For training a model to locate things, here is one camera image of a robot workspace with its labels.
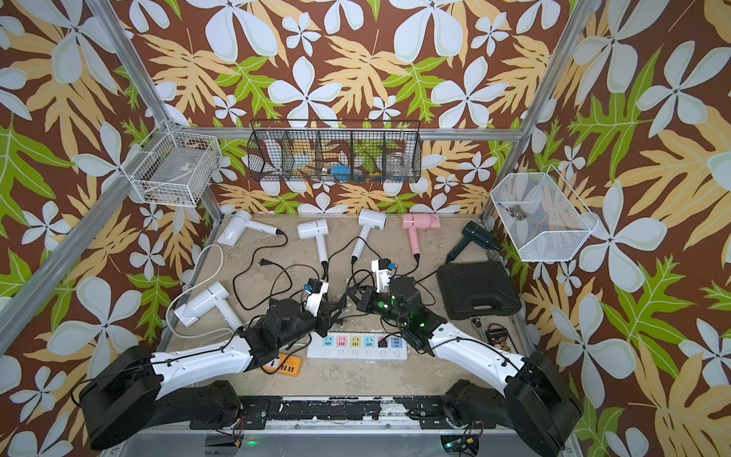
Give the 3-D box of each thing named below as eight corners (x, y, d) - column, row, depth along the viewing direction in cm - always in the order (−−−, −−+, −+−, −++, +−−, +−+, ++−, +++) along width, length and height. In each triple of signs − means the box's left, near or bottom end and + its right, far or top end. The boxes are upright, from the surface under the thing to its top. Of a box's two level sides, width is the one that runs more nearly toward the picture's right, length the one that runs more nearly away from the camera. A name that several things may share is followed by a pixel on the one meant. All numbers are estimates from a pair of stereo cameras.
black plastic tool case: (445, 319, 93) (449, 310, 88) (436, 270, 105) (439, 261, 100) (515, 319, 93) (524, 311, 88) (498, 270, 105) (505, 261, 100)
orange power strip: (265, 376, 82) (262, 373, 79) (269, 357, 85) (266, 353, 83) (300, 376, 82) (298, 373, 79) (303, 357, 85) (301, 353, 83)
